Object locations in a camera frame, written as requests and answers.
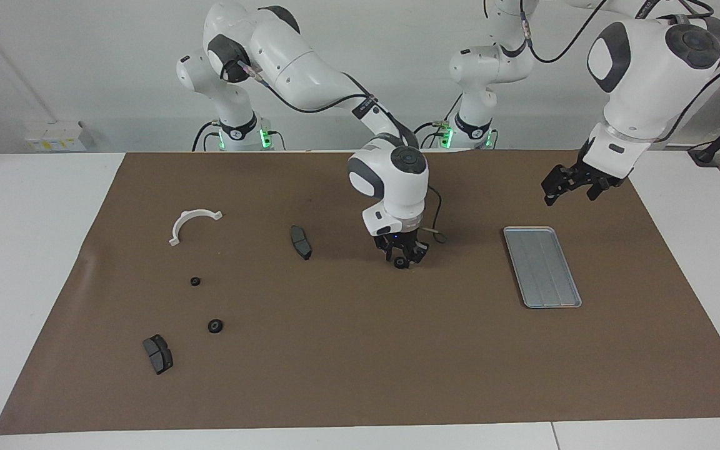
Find brown table mat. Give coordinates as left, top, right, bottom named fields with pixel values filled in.
left=0, top=150, right=720, bottom=435

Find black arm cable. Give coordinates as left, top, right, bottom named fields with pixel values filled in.
left=235, top=59, right=448, bottom=243
left=484, top=0, right=720, bottom=144

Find black base power cable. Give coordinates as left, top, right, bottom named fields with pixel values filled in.
left=405, top=122, right=454, bottom=151
left=192, top=122, right=217, bottom=152

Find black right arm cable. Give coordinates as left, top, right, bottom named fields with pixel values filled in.
left=235, top=59, right=448, bottom=243

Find short grey brake pad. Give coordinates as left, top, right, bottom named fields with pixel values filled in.
left=142, top=334, right=174, bottom=376

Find white semicircular clamp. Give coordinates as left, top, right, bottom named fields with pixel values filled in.
left=168, top=209, right=223, bottom=247

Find white wall socket box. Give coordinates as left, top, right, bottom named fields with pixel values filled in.
left=24, top=121, right=95, bottom=153

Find long grey brake pad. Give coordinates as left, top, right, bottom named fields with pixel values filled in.
left=290, top=225, right=313, bottom=261

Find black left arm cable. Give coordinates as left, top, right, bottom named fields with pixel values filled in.
left=484, top=0, right=720, bottom=144

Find silver metal tray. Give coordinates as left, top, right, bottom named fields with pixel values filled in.
left=502, top=226, right=583, bottom=309

